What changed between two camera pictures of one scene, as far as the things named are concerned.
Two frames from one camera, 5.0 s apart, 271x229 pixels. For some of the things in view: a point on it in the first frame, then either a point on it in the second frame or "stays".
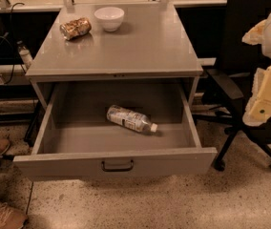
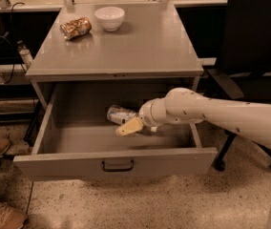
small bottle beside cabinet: [26, 55] stays
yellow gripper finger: [270, 90] to [154, 114]
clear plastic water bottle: [130, 118] stays
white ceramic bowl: [110, 18] stays
